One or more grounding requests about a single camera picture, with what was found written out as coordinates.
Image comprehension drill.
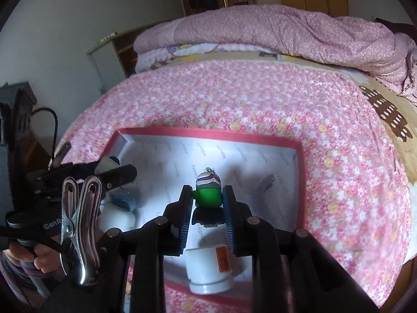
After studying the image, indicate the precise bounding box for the green figure keychain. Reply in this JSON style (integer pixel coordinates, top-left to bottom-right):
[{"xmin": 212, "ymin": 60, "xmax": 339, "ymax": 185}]
[{"xmin": 192, "ymin": 167, "xmax": 225, "ymax": 227}]

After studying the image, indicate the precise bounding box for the silver spring clamp left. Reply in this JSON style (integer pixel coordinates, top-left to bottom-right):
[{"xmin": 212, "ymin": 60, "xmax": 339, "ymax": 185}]
[{"xmin": 49, "ymin": 141, "xmax": 71, "ymax": 169}]

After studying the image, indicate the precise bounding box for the silver spring clamp right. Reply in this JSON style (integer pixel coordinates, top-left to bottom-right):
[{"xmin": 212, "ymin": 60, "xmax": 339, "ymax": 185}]
[{"xmin": 60, "ymin": 175, "xmax": 102, "ymax": 286}]

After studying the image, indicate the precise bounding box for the purple folded quilt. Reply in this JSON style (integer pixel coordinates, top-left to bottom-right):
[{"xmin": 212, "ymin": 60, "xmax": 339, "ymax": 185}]
[{"xmin": 134, "ymin": 4, "xmax": 416, "ymax": 103}]

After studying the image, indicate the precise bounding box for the white bedside shelf cabinet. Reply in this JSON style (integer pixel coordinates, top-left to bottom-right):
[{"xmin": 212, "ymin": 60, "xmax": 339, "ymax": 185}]
[{"xmin": 87, "ymin": 23, "xmax": 156, "ymax": 95}]

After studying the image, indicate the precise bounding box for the silver spring clamp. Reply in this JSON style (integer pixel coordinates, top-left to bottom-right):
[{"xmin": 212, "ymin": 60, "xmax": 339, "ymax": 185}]
[
  {"xmin": 60, "ymin": 175, "xmax": 102, "ymax": 286},
  {"xmin": 49, "ymin": 141, "xmax": 71, "ymax": 169}
]

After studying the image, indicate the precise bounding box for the pink floral bed sheet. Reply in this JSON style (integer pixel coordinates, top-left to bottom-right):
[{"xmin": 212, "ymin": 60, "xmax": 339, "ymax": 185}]
[{"xmin": 63, "ymin": 60, "xmax": 411, "ymax": 305}]

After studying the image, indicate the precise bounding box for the white plastic bottle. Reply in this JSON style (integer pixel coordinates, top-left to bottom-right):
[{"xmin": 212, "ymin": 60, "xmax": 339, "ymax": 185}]
[{"xmin": 185, "ymin": 244, "xmax": 234, "ymax": 295}]

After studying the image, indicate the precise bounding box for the blue curved plastic handle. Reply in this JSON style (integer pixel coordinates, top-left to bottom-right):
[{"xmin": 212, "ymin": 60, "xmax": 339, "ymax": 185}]
[{"xmin": 109, "ymin": 190, "xmax": 138, "ymax": 213}]

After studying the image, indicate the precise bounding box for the person's left hand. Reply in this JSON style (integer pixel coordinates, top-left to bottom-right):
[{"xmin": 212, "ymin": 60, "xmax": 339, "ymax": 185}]
[{"xmin": 3, "ymin": 242, "xmax": 62, "ymax": 273}]

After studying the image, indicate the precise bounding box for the white earbuds charging case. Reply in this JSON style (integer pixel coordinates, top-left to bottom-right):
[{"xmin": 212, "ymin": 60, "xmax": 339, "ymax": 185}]
[{"xmin": 97, "ymin": 203, "xmax": 136, "ymax": 232}]

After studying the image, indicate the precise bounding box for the pink shallow cardboard box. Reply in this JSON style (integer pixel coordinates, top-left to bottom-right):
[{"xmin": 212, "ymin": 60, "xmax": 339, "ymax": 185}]
[{"xmin": 97, "ymin": 127, "xmax": 307, "ymax": 309}]

